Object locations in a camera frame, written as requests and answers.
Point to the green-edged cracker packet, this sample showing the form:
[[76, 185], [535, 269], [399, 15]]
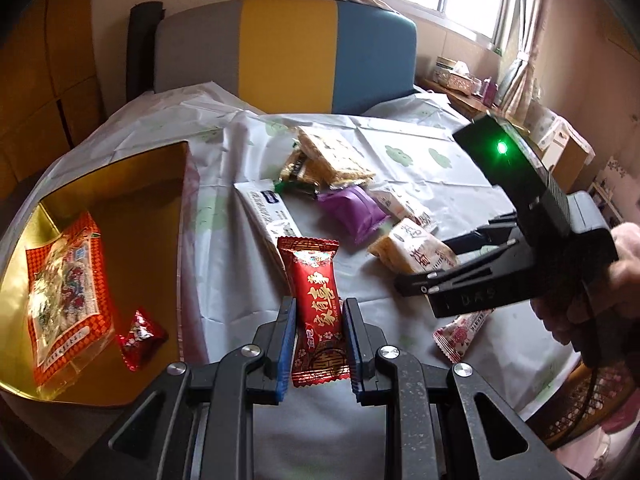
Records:
[[295, 172]]

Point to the long red snack packet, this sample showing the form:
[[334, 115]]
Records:
[[315, 290]]

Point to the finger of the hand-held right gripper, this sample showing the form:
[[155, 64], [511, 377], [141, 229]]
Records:
[[450, 275], [490, 237]]

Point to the pink floral snack packet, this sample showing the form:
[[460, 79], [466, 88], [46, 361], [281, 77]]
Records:
[[460, 335]]

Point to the cardboard box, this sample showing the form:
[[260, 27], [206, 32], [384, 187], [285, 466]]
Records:
[[567, 155]]

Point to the purple bottle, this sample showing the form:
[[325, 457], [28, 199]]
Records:
[[490, 92]]

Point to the wicker stool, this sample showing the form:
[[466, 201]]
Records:
[[585, 410]]

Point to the wooden side desk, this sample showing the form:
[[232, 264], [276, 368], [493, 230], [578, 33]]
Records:
[[465, 105]]

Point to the white rice cracker packet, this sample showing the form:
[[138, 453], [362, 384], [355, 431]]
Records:
[[402, 205], [410, 250]]

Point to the hanging beige curtain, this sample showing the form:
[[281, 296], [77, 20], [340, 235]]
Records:
[[522, 35]]

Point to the clear-wrapped grainy snack packet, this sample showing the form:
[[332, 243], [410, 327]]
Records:
[[335, 155]]

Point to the white cloud-print tablecloth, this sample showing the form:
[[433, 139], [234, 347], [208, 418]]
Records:
[[400, 125]]

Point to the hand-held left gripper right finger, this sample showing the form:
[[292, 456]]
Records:
[[352, 345]]

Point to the grey yellow blue chair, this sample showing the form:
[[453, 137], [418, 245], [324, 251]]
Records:
[[285, 50]]

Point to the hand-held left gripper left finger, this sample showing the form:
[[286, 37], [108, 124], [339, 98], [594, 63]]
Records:
[[285, 345]]

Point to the tissue box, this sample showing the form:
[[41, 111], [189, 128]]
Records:
[[457, 77]]

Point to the orange-red patterned snack packet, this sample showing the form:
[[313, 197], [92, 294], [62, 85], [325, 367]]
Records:
[[70, 285]]

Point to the small red candy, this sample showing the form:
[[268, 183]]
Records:
[[140, 337]]

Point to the purple snack packet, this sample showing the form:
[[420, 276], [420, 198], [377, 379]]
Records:
[[352, 212]]

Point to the dark red gold-lined box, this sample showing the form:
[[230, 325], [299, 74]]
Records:
[[130, 210]]

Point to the long white packet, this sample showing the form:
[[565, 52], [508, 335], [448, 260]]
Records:
[[262, 207]]

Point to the person's right hand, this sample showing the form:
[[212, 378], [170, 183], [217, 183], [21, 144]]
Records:
[[631, 255]]

